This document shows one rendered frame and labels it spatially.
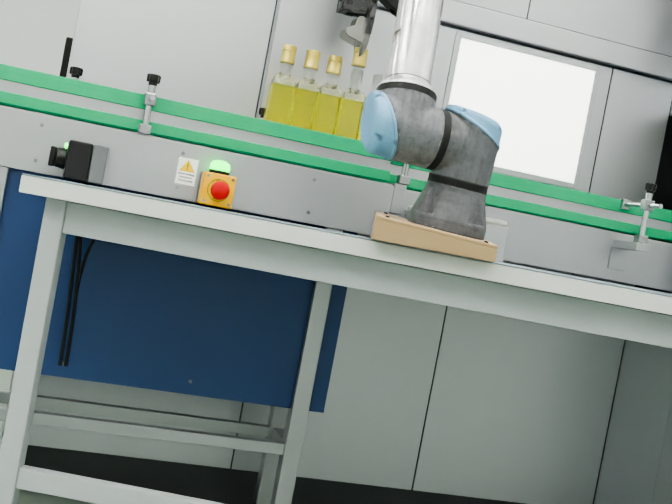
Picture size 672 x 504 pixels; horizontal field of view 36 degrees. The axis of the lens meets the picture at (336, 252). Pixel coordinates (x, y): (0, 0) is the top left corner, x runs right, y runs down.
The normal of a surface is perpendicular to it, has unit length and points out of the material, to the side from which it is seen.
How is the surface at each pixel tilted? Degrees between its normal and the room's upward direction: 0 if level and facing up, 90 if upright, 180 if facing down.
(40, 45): 90
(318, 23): 90
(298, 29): 90
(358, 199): 90
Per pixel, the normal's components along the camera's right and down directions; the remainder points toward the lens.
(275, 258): -0.02, 0.02
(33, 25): 0.26, 0.07
